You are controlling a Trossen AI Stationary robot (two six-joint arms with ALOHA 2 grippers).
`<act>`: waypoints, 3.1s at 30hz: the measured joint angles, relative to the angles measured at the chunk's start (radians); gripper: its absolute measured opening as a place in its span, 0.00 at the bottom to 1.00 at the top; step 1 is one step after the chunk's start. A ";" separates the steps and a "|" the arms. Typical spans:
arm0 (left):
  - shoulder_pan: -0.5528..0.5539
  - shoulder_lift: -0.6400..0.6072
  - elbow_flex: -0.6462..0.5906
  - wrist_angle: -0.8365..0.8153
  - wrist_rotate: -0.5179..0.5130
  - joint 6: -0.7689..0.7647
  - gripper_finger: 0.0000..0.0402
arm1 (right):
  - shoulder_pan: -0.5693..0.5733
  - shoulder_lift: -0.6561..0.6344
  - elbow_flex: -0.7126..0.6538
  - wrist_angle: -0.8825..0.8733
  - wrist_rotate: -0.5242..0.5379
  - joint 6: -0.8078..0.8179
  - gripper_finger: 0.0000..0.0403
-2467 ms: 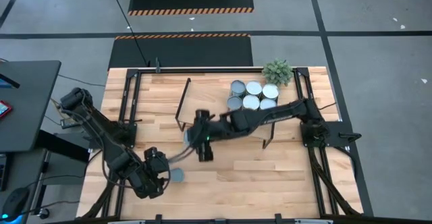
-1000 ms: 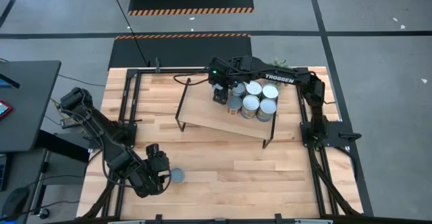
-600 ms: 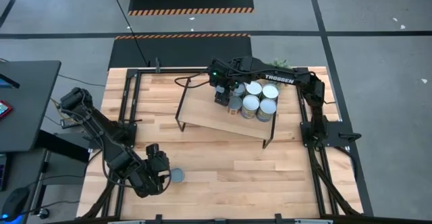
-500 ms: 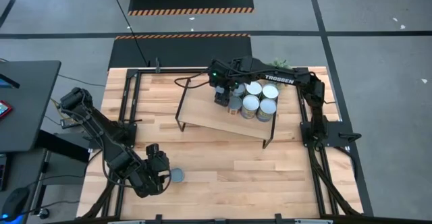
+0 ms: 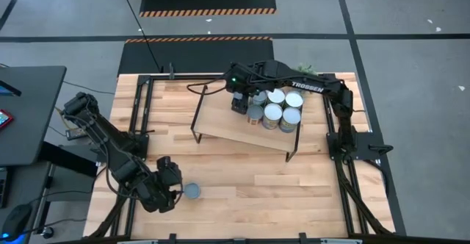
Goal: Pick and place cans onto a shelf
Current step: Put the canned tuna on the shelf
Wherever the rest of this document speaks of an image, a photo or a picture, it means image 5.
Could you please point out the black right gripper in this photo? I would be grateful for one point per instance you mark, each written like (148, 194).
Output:
(239, 103)

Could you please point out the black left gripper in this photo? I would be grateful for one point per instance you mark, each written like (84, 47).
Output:
(159, 198)

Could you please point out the cream tomato can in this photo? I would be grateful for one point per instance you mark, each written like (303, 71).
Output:
(254, 112)

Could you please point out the mixed vegetables can white label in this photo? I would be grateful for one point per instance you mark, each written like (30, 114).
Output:
(259, 97)

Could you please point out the peach can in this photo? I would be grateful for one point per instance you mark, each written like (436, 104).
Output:
(272, 111)

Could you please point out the tin can tan label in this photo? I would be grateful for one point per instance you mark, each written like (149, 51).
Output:
(276, 96)

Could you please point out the blue peas can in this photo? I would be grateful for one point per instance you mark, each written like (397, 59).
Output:
(291, 116)

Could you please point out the oranges can yellow green label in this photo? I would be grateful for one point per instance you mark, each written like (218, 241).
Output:
(294, 99)

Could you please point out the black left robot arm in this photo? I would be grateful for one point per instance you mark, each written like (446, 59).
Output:
(110, 145)

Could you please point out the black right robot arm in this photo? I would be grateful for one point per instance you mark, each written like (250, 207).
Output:
(308, 86)

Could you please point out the green polka dot peas can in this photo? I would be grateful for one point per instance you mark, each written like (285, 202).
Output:
(192, 190)

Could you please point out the black desk base beam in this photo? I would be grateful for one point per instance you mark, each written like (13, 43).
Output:
(69, 159)

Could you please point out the black power adapter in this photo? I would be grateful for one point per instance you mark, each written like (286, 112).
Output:
(75, 133)

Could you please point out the black caster wheel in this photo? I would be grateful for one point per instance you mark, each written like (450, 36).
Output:
(47, 232)

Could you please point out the black computer mouse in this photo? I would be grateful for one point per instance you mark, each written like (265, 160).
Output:
(16, 220)

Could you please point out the black desk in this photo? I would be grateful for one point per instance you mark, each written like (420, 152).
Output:
(33, 115)

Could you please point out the red phone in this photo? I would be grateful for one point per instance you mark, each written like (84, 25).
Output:
(4, 119)

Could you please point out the dark tablet blue screen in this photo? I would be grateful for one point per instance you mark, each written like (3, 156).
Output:
(7, 89)

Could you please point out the wooden shelf black metal frame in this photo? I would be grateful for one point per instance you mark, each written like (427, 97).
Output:
(220, 122)

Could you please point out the black frame bracket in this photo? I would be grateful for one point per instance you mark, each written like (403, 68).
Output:
(172, 238)
(303, 237)

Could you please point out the black aluminium frame rail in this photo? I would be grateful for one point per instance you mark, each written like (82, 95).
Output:
(128, 222)
(183, 77)
(347, 211)
(205, 242)

